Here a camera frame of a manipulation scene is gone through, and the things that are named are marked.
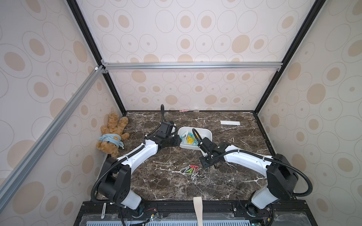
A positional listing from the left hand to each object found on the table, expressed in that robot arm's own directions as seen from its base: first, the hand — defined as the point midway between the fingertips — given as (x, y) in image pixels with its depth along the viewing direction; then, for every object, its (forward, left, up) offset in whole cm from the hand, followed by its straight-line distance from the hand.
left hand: (183, 139), depth 86 cm
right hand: (-10, -15, -9) cm, 20 cm away
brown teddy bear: (+8, +48, -7) cm, 49 cm away
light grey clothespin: (-13, -2, -13) cm, 19 cm away
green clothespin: (-14, -5, -14) cm, 20 cm away
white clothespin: (+12, -1, -12) cm, 17 cm away
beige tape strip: (-34, -8, -14) cm, 38 cm away
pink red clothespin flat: (-12, -6, -12) cm, 18 cm away
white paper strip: (+26, -37, -15) cm, 48 cm away
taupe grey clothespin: (-17, -7, -13) cm, 23 cm away
